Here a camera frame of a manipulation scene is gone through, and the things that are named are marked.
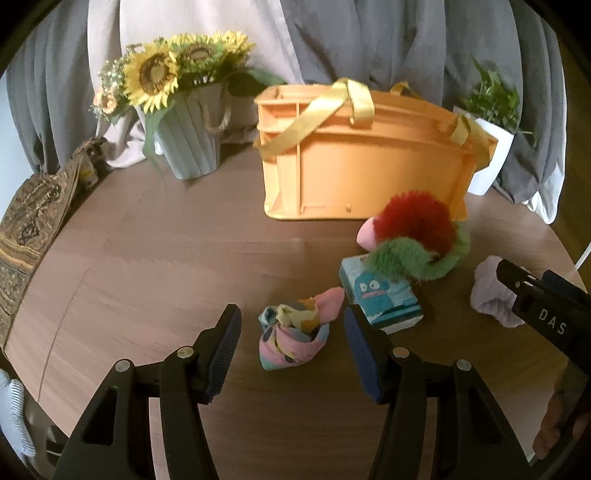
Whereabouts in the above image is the pale lavender scrunchie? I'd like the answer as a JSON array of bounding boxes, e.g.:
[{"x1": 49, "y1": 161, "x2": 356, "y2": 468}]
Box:
[{"x1": 470, "y1": 255, "x2": 525, "y2": 328}]

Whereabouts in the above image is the person's right hand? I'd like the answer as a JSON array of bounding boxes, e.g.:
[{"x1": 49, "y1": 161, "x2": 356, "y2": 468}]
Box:
[{"x1": 533, "y1": 362, "x2": 588, "y2": 459}]

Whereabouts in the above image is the white plant pot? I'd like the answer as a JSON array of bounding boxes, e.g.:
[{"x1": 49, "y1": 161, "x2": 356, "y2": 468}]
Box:
[{"x1": 453, "y1": 106, "x2": 515, "y2": 196}]

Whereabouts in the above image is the pastel patterned folded cloth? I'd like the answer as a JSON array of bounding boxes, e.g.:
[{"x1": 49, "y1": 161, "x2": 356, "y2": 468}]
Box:
[{"x1": 259, "y1": 287, "x2": 345, "y2": 371}]

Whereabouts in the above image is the red green plush toy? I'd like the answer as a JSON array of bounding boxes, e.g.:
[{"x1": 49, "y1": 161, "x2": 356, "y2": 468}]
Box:
[{"x1": 356, "y1": 190, "x2": 471, "y2": 282}]

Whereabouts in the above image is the blue monster tissue pack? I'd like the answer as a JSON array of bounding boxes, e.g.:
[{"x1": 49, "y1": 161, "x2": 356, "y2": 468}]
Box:
[{"x1": 339, "y1": 255, "x2": 424, "y2": 335}]

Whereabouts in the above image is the white striped cloth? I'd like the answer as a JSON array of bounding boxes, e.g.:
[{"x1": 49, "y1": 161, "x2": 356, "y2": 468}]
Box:
[{"x1": 0, "y1": 370, "x2": 36, "y2": 460}]

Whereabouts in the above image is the green potted plant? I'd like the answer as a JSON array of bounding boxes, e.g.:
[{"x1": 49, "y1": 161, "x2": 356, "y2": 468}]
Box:
[{"x1": 461, "y1": 57, "x2": 538, "y2": 148}]

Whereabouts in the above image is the patterned brown cushion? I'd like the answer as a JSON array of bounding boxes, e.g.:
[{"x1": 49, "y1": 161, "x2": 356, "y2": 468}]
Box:
[{"x1": 1, "y1": 137, "x2": 107, "y2": 345}]

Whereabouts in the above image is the orange plastic crate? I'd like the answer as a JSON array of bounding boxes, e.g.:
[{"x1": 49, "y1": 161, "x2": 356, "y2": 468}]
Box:
[{"x1": 256, "y1": 78, "x2": 490, "y2": 221}]

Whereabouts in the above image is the grey ribbed flower vase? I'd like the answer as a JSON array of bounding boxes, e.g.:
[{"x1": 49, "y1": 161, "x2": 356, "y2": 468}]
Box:
[{"x1": 143, "y1": 83, "x2": 231, "y2": 180}]

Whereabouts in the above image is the sunflower bouquet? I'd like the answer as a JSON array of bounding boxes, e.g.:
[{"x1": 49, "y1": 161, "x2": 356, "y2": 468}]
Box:
[{"x1": 90, "y1": 30, "x2": 286, "y2": 162}]

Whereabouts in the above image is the grey curtain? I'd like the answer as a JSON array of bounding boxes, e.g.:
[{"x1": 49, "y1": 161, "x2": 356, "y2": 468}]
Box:
[{"x1": 1, "y1": 1, "x2": 567, "y2": 223}]

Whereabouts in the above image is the yellow ribbon strap rear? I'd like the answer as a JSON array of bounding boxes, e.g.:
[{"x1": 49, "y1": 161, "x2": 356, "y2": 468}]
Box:
[{"x1": 389, "y1": 80, "x2": 493, "y2": 169}]

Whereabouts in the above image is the yellow ribbon strap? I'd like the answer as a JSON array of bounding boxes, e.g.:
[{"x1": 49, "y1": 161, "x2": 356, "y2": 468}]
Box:
[
  {"x1": 255, "y1": 77, "x2": 376, "y2": 162},
  {"x1": 389, "y1": 80, "x2": 493, "y2": 169}
]

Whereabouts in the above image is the yellow ribbon strap front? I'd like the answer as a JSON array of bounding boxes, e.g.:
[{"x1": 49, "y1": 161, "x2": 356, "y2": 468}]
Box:
[{"x1": 255, "y1": 77, "x2": 376, "y2": 162}]

